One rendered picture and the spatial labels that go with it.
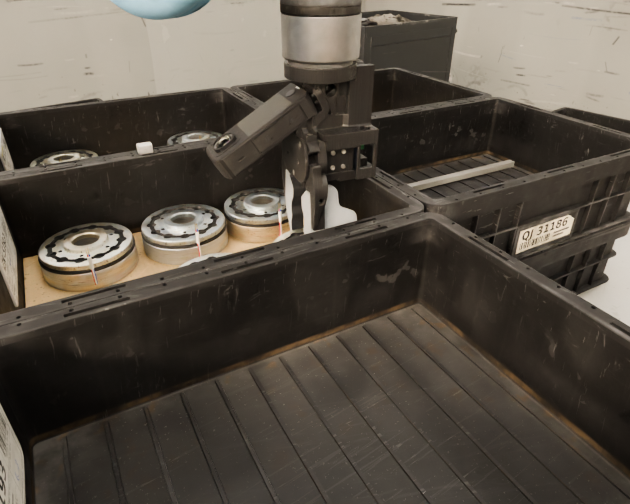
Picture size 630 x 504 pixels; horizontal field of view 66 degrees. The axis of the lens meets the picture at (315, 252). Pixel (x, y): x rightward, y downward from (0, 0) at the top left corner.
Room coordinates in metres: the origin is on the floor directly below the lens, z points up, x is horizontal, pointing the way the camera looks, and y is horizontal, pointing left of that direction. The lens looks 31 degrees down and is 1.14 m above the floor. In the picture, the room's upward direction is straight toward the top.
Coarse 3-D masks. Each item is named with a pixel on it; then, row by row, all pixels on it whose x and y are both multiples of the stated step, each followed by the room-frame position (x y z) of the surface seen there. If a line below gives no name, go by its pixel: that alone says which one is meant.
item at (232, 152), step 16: (288, 96) 0.49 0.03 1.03; (304, 96) 0.47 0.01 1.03; (256, 112) 0.49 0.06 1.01; (272, 112) 0.47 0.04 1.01; (288, 112) 0.47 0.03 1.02; (304, 112) 0.47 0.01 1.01; (240, 128) 0.47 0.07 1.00; (256, 128) 0.46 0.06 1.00; (272, 128) 0.46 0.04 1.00; (288, 128) 0.47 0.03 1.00; (224, 144) 0.45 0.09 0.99; (240, 144) 0.45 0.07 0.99; (256, 144) 0.45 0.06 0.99; (272, 144) 0.46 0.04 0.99; (224, 160) 0.44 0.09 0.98; (240, 160) 0.45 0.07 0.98; (224, 176) 0.45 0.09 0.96
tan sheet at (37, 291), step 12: (228, 240) 0.54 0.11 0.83; (240, 240) 0.54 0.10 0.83; (144, 252) 0.51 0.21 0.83; (228, 252) 0.51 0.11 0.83; (24, 264) 0.49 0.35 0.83; (36, 264) 0.49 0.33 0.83; (144, 264) 0.49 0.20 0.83; (156, 264) 0.49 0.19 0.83; (24, 276) 0.46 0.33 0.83; (36, 276) 0.46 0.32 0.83; (132, 276) 0.46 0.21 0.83; (36, 288) 0.44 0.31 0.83; (48, 288) 0.44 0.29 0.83; (36, 300) 0.42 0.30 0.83; (48, 300) 0.42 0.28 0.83
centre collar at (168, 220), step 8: (168, 216) 0.54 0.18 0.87; (176, 216) 0.55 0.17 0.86; (184, 216) 0.55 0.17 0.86; (192, 216) 0.55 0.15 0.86; (200, 216) 0.54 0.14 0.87; (168, 224) 0.52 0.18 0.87; (176, 224) 0.52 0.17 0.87; (184, 224) 0.52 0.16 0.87; (192, 224) 0.52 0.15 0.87; (200, 224) 0.53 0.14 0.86
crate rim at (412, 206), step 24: (72, 168) 0.54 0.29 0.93; (96, 168) 0.55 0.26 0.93; (384, 192) 0.48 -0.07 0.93; (384, 216) 0.42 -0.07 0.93; (288, 240) 0.37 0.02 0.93; (312, 240) 0.37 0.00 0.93; (192, 264) 0.33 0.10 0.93; (216, 264) 0.33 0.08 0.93; (120, 288) 0.30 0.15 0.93; (24, 312) 0.27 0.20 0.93; (48, 312) 0.27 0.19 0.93
